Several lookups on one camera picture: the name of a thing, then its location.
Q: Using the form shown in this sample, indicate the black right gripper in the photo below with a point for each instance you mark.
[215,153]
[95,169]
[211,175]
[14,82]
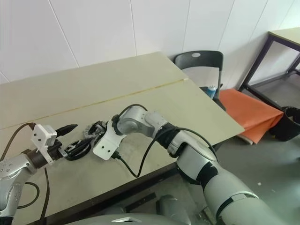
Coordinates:
[100,130]

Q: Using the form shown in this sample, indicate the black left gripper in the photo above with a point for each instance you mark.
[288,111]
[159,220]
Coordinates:
[56,151]

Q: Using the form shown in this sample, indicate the motor stator with copper windings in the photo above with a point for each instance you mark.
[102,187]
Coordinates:
[80,156]

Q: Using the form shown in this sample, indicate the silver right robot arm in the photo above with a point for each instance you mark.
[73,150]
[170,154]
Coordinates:
[136,122]

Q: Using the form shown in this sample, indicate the black perforated strip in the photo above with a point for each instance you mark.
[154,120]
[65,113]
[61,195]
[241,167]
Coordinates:
[140,201]

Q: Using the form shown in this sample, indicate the silver robot torso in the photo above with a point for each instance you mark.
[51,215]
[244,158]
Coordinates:
[105,220]

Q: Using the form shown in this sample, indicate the grey rounded robot part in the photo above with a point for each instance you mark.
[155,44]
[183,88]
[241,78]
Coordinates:
[171,206]

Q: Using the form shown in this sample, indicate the blue bottle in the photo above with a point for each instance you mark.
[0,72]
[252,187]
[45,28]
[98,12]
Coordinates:
[212,92]

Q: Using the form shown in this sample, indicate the black plastic chair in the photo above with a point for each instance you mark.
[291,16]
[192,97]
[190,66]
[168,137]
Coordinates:
[206,58]

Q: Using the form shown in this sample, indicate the orange cloth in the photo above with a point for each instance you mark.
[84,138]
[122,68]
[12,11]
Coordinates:
[248,112]

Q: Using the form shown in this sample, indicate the black trash bin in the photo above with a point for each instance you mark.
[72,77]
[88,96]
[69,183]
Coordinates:
[288,126]

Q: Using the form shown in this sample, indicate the black framed side table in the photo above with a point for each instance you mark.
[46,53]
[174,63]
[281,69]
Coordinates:
[286,34]

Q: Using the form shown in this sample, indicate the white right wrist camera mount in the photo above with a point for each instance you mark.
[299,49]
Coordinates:
[107,145]

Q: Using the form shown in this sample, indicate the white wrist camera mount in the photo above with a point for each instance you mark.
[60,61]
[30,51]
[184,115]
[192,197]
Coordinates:
[42,138]
[107,145]

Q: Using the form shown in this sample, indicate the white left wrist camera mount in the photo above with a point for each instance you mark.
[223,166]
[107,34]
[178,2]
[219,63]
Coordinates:
[42,138]

